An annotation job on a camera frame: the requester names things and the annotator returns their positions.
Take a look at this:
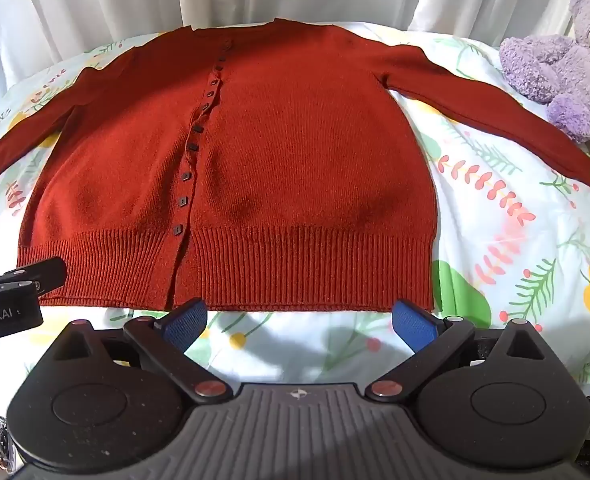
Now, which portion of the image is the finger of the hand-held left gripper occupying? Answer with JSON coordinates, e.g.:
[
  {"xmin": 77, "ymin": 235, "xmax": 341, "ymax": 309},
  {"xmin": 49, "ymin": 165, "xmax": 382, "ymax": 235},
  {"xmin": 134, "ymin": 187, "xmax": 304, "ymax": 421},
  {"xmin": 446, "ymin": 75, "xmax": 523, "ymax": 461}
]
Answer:
[{"xmin": 0, "ymin": 256, "xmax": 69, "ymax": 295}]

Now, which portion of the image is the purple teddy bear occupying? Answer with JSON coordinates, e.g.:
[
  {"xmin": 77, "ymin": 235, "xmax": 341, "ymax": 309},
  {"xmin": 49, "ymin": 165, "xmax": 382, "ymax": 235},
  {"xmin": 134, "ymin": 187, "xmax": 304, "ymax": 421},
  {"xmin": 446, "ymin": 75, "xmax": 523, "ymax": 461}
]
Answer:
[{"xmin": 498, "ymin": 0, "xmax": 590, "ymax": 144}]

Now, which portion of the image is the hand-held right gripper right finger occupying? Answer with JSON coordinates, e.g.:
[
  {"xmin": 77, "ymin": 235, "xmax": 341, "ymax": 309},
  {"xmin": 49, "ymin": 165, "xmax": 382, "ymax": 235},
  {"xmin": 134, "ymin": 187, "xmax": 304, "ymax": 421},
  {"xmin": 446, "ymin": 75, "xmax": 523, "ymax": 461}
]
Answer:
[{"xmin": 364, "ymin": 299, "xmax": 550, "ymax": 404}]

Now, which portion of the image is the floral bed sheet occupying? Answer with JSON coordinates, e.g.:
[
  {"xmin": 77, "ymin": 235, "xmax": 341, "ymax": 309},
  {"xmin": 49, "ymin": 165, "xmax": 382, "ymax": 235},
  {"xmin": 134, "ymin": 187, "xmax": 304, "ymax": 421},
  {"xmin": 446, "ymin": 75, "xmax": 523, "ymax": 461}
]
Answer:
[{"xmin": 0, "ymin": 20, "xmax": 590, "ymax": 401}]

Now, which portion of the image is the red knit cardigan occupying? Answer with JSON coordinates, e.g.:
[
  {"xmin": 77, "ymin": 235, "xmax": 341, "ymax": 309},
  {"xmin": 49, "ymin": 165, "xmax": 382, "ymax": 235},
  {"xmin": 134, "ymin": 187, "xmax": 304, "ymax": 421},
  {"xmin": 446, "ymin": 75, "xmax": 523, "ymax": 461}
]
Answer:
[{"xmin": 0, "ymin": 18, "xmax": 590, "ymax": 314}]

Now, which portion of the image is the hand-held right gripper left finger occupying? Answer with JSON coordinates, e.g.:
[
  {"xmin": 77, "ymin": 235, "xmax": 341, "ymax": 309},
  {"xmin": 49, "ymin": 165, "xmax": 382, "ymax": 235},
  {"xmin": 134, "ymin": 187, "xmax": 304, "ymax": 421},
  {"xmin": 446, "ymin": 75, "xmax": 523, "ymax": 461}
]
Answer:
[{"xmin": 58, "ymin": 298, "xmax": 232, "ymax": 405}]

